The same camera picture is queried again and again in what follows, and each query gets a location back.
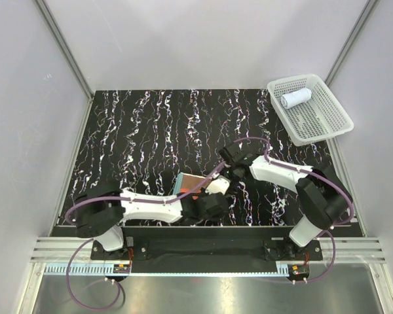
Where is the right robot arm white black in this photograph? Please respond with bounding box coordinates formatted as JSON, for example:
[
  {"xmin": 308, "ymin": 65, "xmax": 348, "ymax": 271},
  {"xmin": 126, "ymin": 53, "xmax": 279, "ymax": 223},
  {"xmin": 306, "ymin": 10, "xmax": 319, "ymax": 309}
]
[{"xmin": 219, "ymin": 143, "xmax": 354, "ymax": 260}]

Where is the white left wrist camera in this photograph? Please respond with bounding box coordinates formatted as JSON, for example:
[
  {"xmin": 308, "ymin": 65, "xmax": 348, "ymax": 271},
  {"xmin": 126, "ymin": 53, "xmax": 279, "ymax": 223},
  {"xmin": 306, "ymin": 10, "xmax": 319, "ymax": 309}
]
[{"xmin": 205, "ymin": 175, "xmax": 231, "ymax": 195}]

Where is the orange patterned towel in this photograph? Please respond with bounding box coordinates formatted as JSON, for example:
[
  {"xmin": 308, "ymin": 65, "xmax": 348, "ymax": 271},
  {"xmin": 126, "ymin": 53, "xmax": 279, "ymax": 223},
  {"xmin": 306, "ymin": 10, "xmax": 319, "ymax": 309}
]
[{"xmin": 173, "ymin": 172, "xmax": 205, "ymax": 199}]

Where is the aluminium frame rail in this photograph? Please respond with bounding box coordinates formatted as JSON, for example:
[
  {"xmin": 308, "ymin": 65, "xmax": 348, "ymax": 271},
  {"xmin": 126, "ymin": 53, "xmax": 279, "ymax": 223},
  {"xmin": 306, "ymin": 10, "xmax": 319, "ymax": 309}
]
[{"xmin": 30, "ymin": 237, "xmax": 386, "ymax": 277}]

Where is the white terry towel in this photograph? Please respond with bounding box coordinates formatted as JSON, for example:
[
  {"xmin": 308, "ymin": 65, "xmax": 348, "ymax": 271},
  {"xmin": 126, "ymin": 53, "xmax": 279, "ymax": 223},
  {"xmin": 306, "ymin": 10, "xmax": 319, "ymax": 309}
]
[{"xmin": 280, "ymin": 88, "xmax": 312, "ymax": 109}]

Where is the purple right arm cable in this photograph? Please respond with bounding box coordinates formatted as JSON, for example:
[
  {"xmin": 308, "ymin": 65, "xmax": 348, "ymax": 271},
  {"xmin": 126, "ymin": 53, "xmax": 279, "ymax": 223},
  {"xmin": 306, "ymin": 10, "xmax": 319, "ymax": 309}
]
[{"xmin": 232, "ymin": 136, "xmax": 354, "ymax": 285}]

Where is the white plastic mesh basket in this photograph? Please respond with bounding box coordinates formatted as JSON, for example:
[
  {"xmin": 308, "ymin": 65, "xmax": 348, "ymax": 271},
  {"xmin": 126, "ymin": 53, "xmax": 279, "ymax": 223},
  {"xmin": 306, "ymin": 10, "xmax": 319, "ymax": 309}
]
[{"xmin": 267, "ymin": 74, "xmax": 354, "ymax": 147}]

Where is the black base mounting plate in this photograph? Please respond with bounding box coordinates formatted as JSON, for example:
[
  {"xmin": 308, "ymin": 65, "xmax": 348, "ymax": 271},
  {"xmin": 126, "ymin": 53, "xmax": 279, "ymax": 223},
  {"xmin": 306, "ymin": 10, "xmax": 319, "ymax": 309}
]
[{"xmin": 91, "ymin": 226, "xmax": 323, "ymax": 262}]

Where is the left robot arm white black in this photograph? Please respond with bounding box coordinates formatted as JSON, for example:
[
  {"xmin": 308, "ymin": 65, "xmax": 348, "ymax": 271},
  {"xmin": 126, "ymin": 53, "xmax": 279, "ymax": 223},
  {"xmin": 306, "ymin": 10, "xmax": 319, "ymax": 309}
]
[{"xmin": 66, "ymin": 176, "xmax": 230, "ymax": 259}]

